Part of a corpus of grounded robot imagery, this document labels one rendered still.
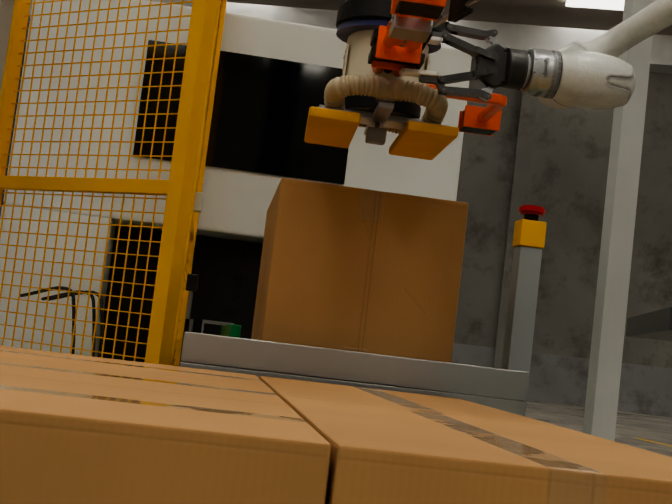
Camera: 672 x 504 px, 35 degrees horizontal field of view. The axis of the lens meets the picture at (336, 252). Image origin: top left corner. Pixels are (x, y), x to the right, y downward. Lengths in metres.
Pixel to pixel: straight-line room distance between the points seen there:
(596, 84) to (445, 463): 1.28
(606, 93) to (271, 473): 1.36
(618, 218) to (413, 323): 3.21
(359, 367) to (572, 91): 0.67
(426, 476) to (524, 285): 1.95
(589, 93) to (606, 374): 3.35
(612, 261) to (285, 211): 3.28
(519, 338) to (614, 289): 2.55
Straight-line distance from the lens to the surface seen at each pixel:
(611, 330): 5.28
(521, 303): 2.77
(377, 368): 2.12
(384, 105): 2.03
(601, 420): 5.28
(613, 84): 2.05
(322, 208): 2.19
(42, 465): 0.84
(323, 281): 2.18
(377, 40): 1.93
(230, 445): 0.83
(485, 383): 2.17
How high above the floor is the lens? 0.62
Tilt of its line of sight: 5 degrees up
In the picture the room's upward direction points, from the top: 7 degrees clockwise
